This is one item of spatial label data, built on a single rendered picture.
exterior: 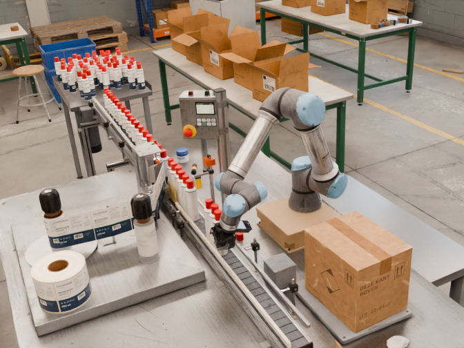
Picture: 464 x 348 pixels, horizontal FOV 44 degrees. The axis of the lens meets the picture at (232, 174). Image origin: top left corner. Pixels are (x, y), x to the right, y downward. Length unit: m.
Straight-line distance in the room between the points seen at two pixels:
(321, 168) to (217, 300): 0.68
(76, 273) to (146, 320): 0.31
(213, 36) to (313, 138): 2.97
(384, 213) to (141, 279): 1.18
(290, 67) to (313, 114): 1.93
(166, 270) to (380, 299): 0.86
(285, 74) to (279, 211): 1.67
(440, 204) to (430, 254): 2.06
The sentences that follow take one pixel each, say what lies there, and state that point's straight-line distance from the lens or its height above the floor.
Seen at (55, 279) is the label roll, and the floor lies 1.02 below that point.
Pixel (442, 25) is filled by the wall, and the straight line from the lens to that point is 8.95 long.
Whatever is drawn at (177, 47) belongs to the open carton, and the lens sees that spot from 5.83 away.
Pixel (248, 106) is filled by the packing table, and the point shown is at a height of 0.78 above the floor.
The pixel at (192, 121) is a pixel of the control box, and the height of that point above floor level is 1.37.
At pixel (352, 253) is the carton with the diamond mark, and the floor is 1.12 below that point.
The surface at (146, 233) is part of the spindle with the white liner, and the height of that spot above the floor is 1.03.
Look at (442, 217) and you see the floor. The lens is 4.46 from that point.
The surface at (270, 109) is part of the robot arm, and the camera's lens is 2.27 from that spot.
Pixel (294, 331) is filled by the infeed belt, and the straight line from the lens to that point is 2.07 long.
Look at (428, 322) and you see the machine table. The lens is 2.24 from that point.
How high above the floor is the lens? 2.28
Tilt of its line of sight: 27 degrees down
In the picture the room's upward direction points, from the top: 4 degrees counter-clockwise
